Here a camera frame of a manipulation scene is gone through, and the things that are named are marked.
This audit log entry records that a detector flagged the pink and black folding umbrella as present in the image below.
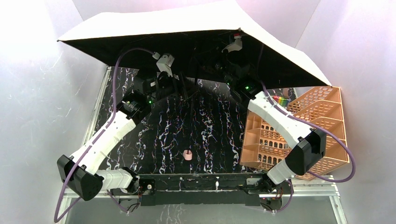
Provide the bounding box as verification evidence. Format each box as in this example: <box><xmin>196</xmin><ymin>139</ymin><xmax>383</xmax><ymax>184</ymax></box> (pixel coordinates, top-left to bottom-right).
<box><xmin>58</xmin><ymin>0</ymin><xmax>330</xmax><ymax>88</ymax></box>

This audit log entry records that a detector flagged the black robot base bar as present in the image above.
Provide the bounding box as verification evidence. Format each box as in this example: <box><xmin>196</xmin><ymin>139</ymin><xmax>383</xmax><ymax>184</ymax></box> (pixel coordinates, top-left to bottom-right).
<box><xmin>140</xmin><ymin>173</ymin><xmax>277</xmax><ymax>206</ymax></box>

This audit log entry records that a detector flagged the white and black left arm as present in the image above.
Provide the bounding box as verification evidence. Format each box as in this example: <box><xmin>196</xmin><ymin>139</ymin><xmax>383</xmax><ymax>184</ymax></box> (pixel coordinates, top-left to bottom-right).
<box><xmin>57</xmin><ymin>70</ymin><xmax>188</xmax><ymax>201</ymax></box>

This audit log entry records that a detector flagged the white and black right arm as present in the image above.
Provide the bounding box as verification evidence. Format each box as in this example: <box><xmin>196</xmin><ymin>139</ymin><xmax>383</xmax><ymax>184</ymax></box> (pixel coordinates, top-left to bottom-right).
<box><xmin>214</xmin><ymin>62</ymin><xmax>327</xmax><ymax>192</ymax></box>

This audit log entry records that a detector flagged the pack of coloured markers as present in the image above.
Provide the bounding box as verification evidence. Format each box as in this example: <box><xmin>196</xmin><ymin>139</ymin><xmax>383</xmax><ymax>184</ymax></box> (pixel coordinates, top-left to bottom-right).
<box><xmin>271</xmin><ymin>95</ymin><xmax>291</xmax><ymax>107</ymax></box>

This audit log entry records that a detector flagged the orange plastic desk organizer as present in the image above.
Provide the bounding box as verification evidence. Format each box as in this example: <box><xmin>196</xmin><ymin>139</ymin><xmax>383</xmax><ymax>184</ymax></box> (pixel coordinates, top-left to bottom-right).
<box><xmin>240</xmin><ymin>86</ymin><xmax>353</xmax><ymax>184</ymax></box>

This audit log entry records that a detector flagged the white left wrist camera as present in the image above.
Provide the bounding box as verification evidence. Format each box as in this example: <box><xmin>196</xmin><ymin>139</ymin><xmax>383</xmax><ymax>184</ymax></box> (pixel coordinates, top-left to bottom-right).
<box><xmin>156</xmin><ymin>54</ymin><xmax>175</xmax><ymax>77</ymax></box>

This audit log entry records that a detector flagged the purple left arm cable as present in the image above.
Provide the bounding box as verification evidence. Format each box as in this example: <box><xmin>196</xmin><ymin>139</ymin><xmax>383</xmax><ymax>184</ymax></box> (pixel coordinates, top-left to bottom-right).
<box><xmin>54</xmin><ymin>47</ymin><xmax>158</xmax><ymax>224</ymax></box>

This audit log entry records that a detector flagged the aluminium table frame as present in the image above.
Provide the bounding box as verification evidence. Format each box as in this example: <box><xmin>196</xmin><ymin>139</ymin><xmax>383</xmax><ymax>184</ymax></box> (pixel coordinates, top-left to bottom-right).
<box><xmin>53</xmin><ymin>62</ymin><xmax>349</xmax><ymax>224</ymax></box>

